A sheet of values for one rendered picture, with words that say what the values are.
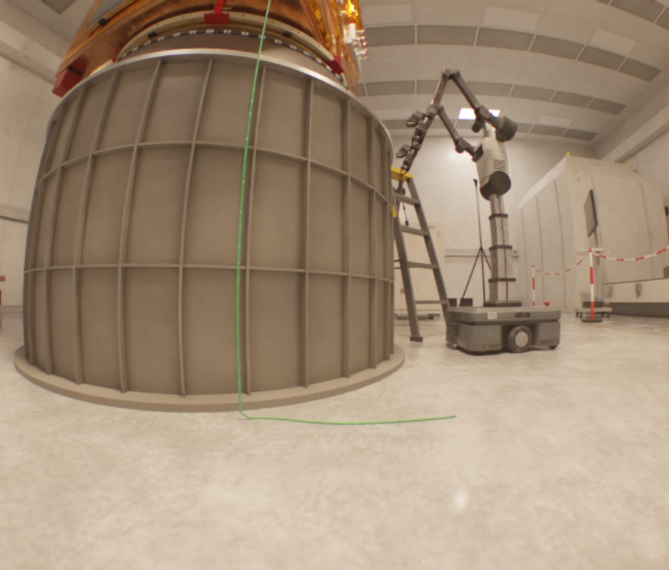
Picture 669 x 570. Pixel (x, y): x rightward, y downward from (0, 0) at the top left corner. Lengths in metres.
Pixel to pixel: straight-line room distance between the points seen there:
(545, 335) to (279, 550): 1.82
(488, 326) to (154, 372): 1.57
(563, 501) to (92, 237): 1.29
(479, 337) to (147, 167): 1.69
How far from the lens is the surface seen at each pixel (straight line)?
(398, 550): 0.44
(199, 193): 0.99
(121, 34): 2.12
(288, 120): 1.17
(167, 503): 0.54
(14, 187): 6.39
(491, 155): 2.21
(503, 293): 2.06
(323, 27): 2.06
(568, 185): 6.86
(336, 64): 2.00
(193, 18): 1.83
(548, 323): 2.02
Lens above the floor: 0.31
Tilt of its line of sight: 3 degrees up
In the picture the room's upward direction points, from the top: straight up
